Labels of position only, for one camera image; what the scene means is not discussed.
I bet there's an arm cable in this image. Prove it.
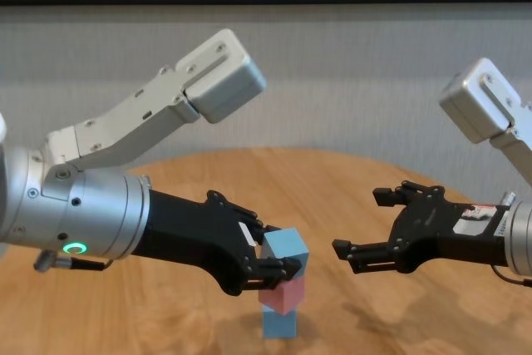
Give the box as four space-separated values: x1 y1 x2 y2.
32 249 115 274
491 262 532 288

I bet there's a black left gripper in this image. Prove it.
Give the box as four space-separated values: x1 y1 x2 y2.
131 188 303 298

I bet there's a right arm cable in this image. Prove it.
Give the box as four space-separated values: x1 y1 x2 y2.
491 262 532 288

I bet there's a blue building block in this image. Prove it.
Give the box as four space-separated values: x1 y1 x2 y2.
262 227 311 279
261 303 299 339

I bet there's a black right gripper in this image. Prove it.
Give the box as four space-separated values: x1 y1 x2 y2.
332 180 511 275

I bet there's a black wall rail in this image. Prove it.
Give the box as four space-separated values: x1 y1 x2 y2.
0 0 532 7

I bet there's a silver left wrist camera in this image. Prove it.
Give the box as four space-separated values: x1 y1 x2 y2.
44 28 268 171

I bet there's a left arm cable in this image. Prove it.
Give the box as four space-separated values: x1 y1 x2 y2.
32 249 115 274

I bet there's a pink building block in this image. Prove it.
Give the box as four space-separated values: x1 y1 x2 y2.
258 274 308 317

